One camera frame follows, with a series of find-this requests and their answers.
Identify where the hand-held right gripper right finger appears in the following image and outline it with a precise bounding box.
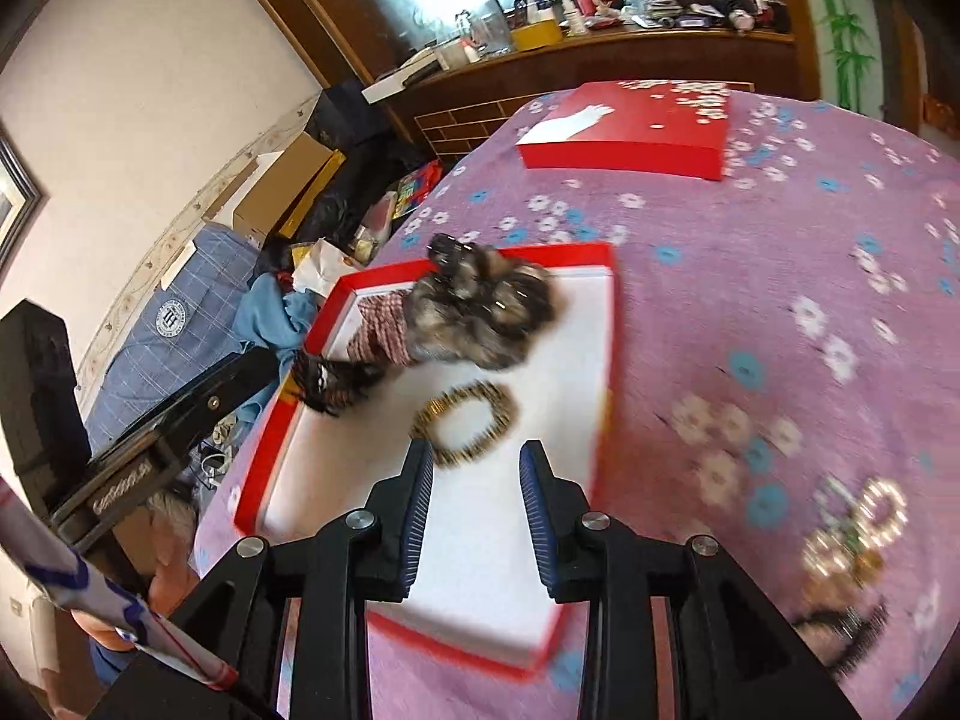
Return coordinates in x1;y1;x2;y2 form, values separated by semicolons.
519;439;860;720

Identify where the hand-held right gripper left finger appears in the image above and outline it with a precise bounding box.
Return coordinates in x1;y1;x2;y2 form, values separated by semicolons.
90;436;437;720

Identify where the white flat box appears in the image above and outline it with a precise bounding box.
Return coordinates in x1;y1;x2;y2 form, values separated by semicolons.
362;52;445;104

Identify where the framed wall picture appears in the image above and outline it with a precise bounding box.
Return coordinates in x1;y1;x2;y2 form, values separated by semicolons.
0;127;47;275

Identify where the red box lid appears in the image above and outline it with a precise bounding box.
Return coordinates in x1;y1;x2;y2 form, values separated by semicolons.
516;81;732;181

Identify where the yellow box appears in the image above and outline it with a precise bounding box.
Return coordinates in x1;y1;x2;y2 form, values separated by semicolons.
510;19;565;51

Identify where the brown cardboard box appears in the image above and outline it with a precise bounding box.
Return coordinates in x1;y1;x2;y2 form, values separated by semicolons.
231;131;347;242

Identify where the blue plaid bag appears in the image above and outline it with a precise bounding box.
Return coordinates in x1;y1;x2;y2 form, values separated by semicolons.
82;223;265;455

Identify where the black hair claw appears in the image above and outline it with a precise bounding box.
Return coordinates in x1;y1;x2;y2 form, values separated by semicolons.
291;351;385;417

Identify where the bamboo painted glass panel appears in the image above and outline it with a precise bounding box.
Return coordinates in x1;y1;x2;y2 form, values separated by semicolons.
808;0;887;115

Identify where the pearl bracelet with green bead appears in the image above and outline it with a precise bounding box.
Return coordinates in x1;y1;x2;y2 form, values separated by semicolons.
801;478;910;587

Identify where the white taped cable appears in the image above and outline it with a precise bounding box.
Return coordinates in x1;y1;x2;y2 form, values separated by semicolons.
0;476;242;692

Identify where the gold and black beaded bracelet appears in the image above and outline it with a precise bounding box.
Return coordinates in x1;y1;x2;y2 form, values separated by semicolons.
411;382;520;470

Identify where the person's left hand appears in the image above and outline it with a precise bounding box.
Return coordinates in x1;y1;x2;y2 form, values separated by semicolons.
71;604;127;650

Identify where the grey brown satin scrunchie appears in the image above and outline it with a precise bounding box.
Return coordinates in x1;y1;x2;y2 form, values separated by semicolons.
405;232;557;372

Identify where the red jewelry box tray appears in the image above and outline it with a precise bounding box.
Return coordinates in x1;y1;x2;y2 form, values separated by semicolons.
234;242;620;682

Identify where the light blue cloth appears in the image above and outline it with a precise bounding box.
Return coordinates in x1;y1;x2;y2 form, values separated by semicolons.
232;270;325;355

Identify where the black bag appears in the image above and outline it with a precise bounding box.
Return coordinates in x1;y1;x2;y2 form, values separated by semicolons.
306;79;395;155

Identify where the red plaid scrunchie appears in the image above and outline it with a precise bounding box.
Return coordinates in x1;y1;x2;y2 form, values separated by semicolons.
346;292;412;367

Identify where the wooden cabinet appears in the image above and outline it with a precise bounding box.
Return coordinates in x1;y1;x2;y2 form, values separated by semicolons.
390;26;797;167

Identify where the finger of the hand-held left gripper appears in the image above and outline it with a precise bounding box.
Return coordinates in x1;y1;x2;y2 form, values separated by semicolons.
88;349;284;482

